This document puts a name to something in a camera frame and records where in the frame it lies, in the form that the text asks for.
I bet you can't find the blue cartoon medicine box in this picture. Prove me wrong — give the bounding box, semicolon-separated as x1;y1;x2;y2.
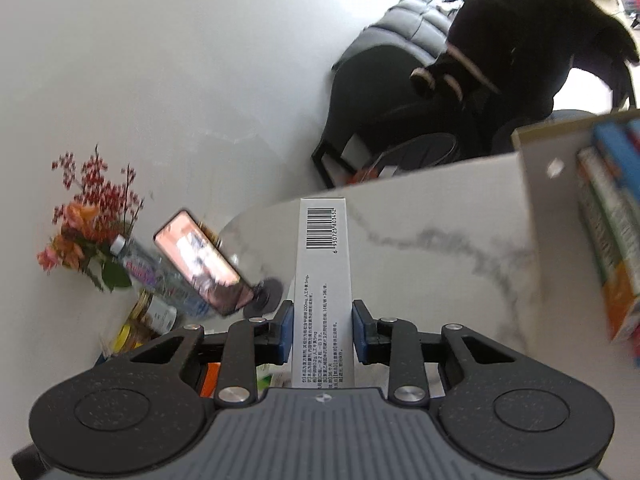
592;121;640;188

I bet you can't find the white marble desktop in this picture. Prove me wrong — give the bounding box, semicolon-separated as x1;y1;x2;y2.
215;152;548;391

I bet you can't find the clear plastic bag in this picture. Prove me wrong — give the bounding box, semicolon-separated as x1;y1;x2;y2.
345;132;458;186

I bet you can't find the beige cardboard box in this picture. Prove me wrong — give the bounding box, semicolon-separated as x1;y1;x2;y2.
511;108;640;356

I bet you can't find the dark green chair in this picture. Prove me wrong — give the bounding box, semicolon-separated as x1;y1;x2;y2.
311;42;466;191

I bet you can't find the black fleece coat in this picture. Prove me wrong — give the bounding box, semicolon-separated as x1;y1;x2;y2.
410;0;640;126

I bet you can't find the smartphone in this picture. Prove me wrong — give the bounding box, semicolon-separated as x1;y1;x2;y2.
152;208;254;317

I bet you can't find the plastic water bottle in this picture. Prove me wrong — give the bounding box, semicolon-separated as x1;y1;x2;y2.
110;235;213;320

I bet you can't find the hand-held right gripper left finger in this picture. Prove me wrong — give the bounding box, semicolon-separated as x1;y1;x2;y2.
127;300;295;408

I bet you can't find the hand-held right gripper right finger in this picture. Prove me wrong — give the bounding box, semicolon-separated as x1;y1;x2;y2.
351;300;516;406

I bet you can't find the white barcode box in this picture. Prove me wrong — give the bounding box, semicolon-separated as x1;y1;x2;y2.
291;196;357;390

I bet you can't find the white green medicine box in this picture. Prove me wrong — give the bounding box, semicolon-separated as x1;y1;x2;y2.
575;146;640;286

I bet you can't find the red berry flower bouquet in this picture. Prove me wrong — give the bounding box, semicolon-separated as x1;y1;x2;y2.
36;145;147;295

